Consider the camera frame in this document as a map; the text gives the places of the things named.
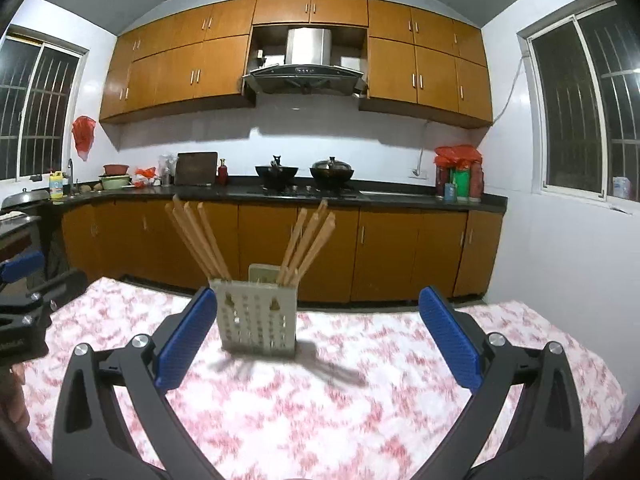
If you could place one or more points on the black wok with lid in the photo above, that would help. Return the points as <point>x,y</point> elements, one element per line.
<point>331,170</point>

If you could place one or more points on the red bagged items pile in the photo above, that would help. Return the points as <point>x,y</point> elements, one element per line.
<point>457,157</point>

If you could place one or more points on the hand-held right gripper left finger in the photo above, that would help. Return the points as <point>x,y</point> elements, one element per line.
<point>185,340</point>

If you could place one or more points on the red bottle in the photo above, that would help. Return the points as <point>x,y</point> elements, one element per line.
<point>223,172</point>

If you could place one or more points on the black kitchen countertop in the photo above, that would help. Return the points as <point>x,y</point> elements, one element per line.
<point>400,199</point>

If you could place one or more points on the metal pot lid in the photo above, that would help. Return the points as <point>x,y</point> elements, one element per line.
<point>25,197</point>

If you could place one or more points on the barred window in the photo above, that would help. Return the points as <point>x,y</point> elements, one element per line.
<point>40,110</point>
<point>585,110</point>

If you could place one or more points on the dark cutting board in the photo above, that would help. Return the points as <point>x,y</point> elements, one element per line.
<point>196,169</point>

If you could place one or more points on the wooden lower kitchen cabinets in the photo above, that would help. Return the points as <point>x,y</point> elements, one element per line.
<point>390,250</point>

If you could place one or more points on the wooden kitchen cabinets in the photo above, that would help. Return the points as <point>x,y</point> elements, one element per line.
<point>390,250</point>
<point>175,75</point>

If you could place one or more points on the clear glass jug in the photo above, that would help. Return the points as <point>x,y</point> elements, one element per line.
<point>168,170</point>

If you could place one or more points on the green box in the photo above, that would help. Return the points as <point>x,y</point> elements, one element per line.
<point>461,185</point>

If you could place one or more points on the green basin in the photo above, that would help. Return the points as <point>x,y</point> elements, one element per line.
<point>116,182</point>

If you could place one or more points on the blue box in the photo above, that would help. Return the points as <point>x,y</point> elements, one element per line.
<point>451,192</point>

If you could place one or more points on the hanging red plastic bag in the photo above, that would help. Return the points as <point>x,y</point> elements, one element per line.
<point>83,135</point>

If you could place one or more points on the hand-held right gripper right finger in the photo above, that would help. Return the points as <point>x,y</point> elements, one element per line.
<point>450,340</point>

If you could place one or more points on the metal faucet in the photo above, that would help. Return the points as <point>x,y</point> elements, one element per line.
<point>70,175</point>

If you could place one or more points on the red basin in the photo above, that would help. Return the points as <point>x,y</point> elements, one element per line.
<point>117,169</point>

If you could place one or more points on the small red plastic bag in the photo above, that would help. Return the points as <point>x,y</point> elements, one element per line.
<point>146,173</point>

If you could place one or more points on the person's left hand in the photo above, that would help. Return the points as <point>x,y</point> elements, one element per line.
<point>17,395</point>

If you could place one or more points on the steel range hood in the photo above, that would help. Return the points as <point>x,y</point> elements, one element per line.
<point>307,67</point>

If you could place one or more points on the pink floral tablecloth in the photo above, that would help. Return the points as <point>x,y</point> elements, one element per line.
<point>350,410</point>

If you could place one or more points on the green perforated chopstick holder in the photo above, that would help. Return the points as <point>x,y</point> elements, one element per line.
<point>255,320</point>

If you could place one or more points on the yellow bottle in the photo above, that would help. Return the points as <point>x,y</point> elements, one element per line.
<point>56,186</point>

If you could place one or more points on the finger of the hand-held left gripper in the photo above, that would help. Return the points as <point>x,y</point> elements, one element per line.
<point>22,266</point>
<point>60,287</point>

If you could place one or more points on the white wall socket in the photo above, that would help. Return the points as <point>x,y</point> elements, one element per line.
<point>418,172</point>

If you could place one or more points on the wooden upper kitchen cabinets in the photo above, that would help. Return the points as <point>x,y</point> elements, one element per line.
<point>175,75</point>

